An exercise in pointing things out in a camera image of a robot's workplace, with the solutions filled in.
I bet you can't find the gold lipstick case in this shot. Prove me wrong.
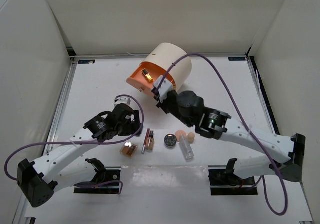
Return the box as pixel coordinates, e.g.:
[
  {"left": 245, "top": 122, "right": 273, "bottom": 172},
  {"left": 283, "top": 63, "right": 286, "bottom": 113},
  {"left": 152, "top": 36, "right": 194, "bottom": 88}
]
[{"left": 141, "top": 69, "right": 154, "bottom": 83}]

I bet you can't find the cream round drawer organizer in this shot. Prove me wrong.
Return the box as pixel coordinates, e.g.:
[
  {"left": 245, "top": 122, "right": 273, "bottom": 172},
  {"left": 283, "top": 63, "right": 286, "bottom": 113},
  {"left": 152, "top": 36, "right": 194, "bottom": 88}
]
[{"left": 142, "top": 43, "right": 192, "bottom": 91}]

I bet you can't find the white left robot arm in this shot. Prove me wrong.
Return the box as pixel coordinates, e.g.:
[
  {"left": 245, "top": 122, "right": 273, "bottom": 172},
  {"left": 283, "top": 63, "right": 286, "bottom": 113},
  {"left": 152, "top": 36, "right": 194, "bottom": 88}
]
[{"left": 17, "top": 103, "right": 144, "bottom": 208}]

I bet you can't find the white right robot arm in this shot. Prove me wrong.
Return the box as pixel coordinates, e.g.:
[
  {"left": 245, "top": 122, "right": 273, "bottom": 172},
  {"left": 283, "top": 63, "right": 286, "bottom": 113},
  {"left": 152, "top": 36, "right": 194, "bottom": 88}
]
[{"left": 151, "top": 79, "right": 306, "bottom": 184}]

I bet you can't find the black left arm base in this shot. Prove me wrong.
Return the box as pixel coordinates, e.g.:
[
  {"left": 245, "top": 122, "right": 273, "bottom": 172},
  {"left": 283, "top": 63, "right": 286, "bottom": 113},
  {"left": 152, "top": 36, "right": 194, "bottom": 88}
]
[{"left": 74, "top": 158, "right": 123, "bottom": 195}]

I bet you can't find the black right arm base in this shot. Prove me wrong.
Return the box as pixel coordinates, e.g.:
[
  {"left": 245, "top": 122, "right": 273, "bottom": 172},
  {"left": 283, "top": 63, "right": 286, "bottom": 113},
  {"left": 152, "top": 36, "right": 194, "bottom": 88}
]
[{"left": 208, "top": 158, "right": 258, "bottom": 196}]

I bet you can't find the pink makeup sponge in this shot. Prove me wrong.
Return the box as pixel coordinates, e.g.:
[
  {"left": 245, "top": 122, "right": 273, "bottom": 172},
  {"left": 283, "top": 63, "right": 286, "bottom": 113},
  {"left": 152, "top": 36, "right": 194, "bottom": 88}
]
[{"left": 175, "top": 130, "right": 187, "bottom": 142}]

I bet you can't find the tan makeup sponge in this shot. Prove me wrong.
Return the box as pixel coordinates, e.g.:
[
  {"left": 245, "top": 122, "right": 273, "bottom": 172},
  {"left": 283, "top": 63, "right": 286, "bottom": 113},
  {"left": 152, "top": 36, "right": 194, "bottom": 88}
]
[{"left": 186, "top": 132, "right": 196, "bottom": 144}]

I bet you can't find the brown eyeshadow palette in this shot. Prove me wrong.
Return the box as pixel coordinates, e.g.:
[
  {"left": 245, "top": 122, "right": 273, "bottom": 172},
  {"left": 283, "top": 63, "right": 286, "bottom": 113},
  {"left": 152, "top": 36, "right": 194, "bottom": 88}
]
[{"left": 120, "top": 142, "right": 138, "bottom": 158}]

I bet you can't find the beige foundation bottle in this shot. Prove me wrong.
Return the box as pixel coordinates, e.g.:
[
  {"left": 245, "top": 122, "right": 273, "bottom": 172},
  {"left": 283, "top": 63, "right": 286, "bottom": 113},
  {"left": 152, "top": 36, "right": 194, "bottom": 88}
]
[{"left": 145, "top": 130, "right": 155, "bottom": 151}]

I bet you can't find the round black compact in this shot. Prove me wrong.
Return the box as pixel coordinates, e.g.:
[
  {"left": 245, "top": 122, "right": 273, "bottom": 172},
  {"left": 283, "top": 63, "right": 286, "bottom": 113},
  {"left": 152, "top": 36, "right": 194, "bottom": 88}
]
[{"left": 164, "top": 134, "right": 177, "bottom": 148}]

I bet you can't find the clear plastic bottle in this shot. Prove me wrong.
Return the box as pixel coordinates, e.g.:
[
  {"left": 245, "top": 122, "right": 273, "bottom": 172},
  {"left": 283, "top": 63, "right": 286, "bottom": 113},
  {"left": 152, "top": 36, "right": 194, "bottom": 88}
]
[{"left": 179, "top": 135, "right": 194, "bottom": 161}]

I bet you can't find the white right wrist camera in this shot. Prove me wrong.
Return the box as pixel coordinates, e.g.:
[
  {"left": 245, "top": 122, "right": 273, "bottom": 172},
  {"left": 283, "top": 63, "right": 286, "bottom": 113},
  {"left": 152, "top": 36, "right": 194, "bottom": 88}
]
[{"left": 151, "top": 75, "right": 174, "bottom": 103}]

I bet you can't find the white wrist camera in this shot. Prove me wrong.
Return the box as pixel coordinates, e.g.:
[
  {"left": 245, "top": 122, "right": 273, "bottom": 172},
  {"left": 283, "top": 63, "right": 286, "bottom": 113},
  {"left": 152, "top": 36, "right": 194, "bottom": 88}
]
[
  {"left": 151, "top": 75, "right": 174, "bottom": 103},
  {"left": 114, "top": 96, "right": 131, "bottom": 107}
]

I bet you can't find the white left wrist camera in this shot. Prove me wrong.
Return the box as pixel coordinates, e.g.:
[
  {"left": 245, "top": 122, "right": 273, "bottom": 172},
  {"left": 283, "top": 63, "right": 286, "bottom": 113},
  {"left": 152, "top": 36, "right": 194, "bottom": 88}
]
[{"left": 114, "top": 96, "right": 131, "bottom": 107}]

